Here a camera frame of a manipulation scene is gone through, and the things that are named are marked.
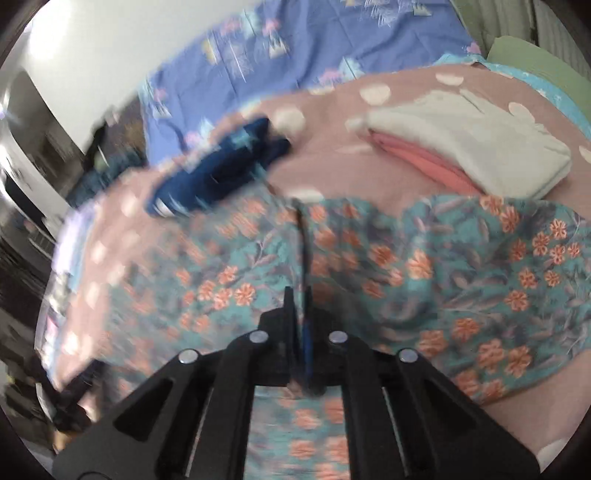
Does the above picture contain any teal floral shirt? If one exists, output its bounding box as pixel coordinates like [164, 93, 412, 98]
[98, 186, 590, 458]

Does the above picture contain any pink polka dot blanket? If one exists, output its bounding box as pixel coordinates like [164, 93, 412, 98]
[34, 64, 591, 471]

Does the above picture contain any navy star garment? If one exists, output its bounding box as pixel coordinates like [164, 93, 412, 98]
[145, 117, 291, 218]

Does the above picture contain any dark teal fuzzy blanket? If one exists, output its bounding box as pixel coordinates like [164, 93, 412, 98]
[65, 148, 147, 208]

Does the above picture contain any cream folded garment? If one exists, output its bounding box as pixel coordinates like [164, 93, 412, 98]
[349, 89, 573, 199]

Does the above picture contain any blue tree pattern pillow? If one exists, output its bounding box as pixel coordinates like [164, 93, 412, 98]
[139, 1, 480, 166]

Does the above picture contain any light blue bed sheet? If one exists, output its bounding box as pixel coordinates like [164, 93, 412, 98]
[434, 53, 590, 138]

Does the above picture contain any green pillow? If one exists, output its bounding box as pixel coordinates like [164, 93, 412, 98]
[487, 36, 590, 120]

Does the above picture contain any white pleated curtain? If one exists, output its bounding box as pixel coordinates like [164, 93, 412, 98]
[451, 0, 590, 78]

